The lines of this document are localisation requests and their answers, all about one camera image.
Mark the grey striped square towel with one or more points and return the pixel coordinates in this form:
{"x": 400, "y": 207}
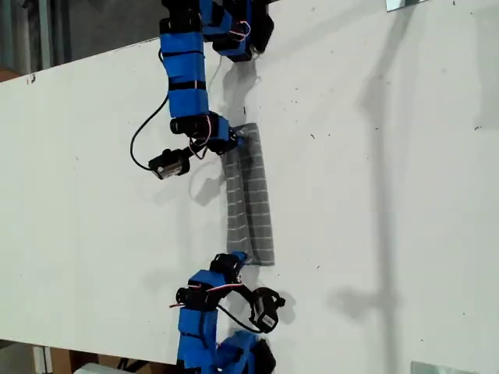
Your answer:
{"x": 257, "y": 202}

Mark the white box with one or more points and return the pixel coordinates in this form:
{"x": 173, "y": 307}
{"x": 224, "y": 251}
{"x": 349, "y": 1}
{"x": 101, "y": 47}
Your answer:
{"x": 91, "y": 369}

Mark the white table leg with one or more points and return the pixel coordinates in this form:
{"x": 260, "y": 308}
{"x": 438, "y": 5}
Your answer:
{"x": 41, "y": 360}

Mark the grey metal beam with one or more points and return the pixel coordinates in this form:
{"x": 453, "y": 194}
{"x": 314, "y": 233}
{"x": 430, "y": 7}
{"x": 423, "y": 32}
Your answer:
{"x": 44, "y": 35}

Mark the black camera stalk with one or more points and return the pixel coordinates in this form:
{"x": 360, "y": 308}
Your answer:
{"x": 241, "y": 293}
{"x": 197, "y": 152}

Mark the silver black camera box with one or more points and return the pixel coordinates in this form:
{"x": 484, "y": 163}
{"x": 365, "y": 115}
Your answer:
{"x": 169, "y": 165}
{"x": 265, "y": 311}

